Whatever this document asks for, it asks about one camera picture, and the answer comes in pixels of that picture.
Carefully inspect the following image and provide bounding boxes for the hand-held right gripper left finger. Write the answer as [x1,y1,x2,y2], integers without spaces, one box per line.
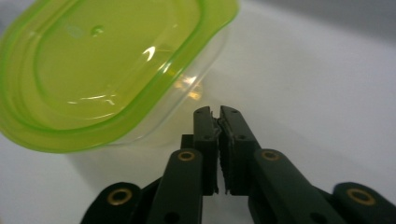
[146,105,220,224]

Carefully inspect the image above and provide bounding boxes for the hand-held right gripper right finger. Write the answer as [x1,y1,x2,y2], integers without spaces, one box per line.
[218,105,347,224]

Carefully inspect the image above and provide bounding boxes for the green lidded food container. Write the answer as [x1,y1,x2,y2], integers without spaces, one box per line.
[0,0,241,154]

